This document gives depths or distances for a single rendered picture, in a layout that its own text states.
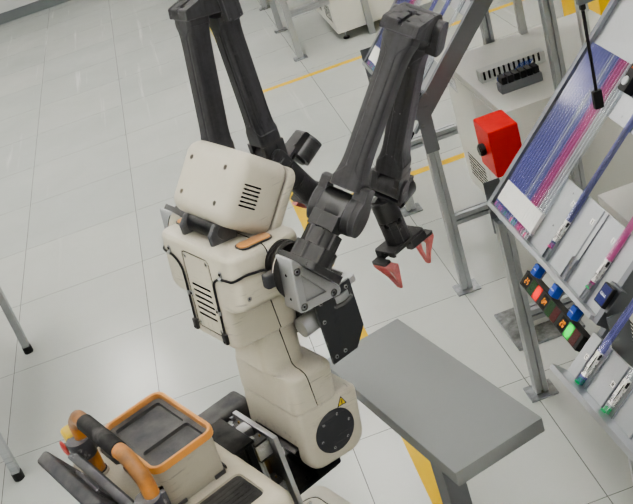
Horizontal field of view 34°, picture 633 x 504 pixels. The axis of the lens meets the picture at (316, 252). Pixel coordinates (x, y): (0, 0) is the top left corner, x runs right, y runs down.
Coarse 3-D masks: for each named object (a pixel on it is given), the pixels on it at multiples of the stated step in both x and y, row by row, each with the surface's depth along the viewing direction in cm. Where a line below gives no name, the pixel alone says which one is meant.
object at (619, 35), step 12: (624, 0) 271; (612, 12) 274; (624, 12) 269; (612, 24) 272; (624, 24) 267; (600, 36) 275; (612, 36) 270; (624, 36) 265; (612, 48) 268; (624, 48) 263; (624, 96) 256; (624, 108) 254; (624, 120) 252
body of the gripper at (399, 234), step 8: (400, 216) 227; (392, 224) 226; (400, 224) 227; (384, 232) 228; (392, 232) 227; (400, 232) 227; (408, 232) 229; (416, 232) 230; (392, 240) 228; (400, 240) 228; (408, 240) 228; (376, 248) 231; (384, 248) 229; (392, 248) 228; (400, 248) 227; (392, 256) 227
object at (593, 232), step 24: (576, 192) 259; (552, 216) 265; (576, 216) 255; (600, 216) 246; (576, 240) 252; (600, 240) 244; (552, 264) 257; (576, 264) 248; (600, 264) 240; (624, 264) 233; (576, 288) 245; (600, 288) 237
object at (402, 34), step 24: (384, 24) 189; (408, 24) 188; (432, 24) 193; (384, 48) 190; (408, 48) 189; (384, 72) 191; (384, 96) 191; (360, 120) 193; (384, 120) 194; (360, 144) 194; (360, 168) 194; (360, 192) 196; (360, 216) 196
